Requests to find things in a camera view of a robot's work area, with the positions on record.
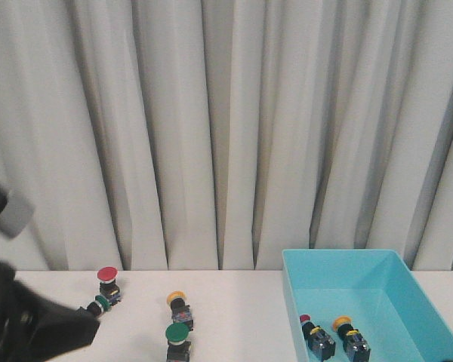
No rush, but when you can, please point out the red push button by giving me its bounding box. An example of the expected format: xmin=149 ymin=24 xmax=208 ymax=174
xmin=97 ymin=266 xmax=122 ymax=306
xmin=299 ymin=314 xmax=336 ymax=361

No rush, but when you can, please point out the light blue plastic box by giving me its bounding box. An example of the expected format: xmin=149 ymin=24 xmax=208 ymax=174
xmin=282 ymin=249 xmax=453 ymax=361

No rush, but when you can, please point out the red push button front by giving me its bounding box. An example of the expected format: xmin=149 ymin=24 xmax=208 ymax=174
xmin=299 ymin=314 xmax=336 ymax=361

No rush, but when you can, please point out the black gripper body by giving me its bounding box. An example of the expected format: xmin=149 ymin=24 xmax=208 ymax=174
xmin=0 ymin=262 xmax=34 ymax=361

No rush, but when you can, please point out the yellow push button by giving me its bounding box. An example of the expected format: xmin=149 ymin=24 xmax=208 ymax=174
xmin=332 ymin=316 xmax=371 ymax=362
xmin=166 ymin=290 xmax=194 ymax=331

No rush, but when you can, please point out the grey pleated curtain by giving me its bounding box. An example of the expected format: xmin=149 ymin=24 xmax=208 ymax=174
xmin=0 ymin=1 xmax=453 ymax=271

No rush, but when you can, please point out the green push button upright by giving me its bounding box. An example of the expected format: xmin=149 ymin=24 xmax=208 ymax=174
xmin=165 ymin=323 xmax=191 ymax=362

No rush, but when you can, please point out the red push button back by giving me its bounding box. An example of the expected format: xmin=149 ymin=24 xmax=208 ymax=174
xmin=97 ymin=266 xmax=122 ymax=306

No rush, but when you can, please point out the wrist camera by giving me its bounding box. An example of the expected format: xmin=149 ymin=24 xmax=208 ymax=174
xmin=0 ymin=184 xmax=35 ymax=239

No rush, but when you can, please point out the yellow push button tilted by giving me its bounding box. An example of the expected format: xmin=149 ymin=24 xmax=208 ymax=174
xmin=166 ymin=290 xmax=194 ymax=331

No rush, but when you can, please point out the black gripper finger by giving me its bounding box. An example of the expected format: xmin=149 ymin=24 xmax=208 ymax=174
xmin=13 ymin=281 xmax=100 ymax=362

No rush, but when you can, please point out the green push button lying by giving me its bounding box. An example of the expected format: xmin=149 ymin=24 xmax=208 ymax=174
xmin=78 ymin=294 xmax=112 ymax=318

